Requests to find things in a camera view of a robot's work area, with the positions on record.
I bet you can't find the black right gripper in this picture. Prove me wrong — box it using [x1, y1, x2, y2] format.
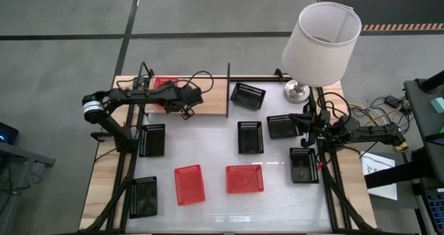
[289, 102, 325, 148]

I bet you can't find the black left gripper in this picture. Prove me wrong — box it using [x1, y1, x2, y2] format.
[162, 80, 205, 121]

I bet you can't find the black plastic basket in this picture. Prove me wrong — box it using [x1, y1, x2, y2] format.
[128, 175, 158, 219]
[229, 82, 267, 111]
[289, 147, 320, 184]
[138, 123, 167, 158]
[237, 121, 265, 155]
[266, 114, 299, 140]

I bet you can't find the red plastic basket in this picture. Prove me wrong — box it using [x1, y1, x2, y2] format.
[225, 164, 265, 195]
[173, 164, 206, 207]
[152, 76, 180, 112]

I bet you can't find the white shade silver table lamp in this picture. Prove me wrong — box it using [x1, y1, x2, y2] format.
[281, 1, 363, 105]

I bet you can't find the white paper sheet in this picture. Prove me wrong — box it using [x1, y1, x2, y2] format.
[360, 151, 399, 201]

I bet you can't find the black power adapter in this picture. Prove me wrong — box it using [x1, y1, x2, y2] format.
[384, 95, 403, 108]

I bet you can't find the black desk leg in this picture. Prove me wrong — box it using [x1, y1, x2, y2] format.
[364, 157, 444, 190]

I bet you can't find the dark grey desk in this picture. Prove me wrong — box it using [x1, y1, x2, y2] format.
[403, 78, 444, 235]

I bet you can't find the computer monitor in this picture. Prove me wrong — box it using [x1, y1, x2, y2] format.
[423, 132, 444, 146]

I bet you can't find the teal box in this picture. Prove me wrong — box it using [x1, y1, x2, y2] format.
[430, 96, 444, 114]

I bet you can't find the black hazard striped floor mat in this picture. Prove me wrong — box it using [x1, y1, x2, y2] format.
[317, 0, 444, 32]

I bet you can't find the black computer keyboard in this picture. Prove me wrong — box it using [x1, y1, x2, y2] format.
[425, 189, 444, 229]

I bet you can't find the grey metal side desk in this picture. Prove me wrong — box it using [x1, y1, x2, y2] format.
[0, 141, 56, 235]

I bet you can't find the dark screen device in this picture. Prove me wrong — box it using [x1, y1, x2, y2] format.
[0, 122, 19, 146]

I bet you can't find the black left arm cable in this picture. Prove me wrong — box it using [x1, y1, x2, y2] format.
[116, 70, 214, 94]

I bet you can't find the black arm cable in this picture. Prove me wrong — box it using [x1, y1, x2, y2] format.
[116, 70, 214, 94]
[316, 91, 352, 125]

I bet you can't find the black shelf upright post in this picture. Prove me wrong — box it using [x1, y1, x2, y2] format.
[225, 62, 232, 119]

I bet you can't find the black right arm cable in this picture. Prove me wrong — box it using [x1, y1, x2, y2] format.
[316, 91, 352, 125]

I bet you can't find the black aluminium table frame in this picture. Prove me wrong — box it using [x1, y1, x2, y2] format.
[78, 61, 379, 235]

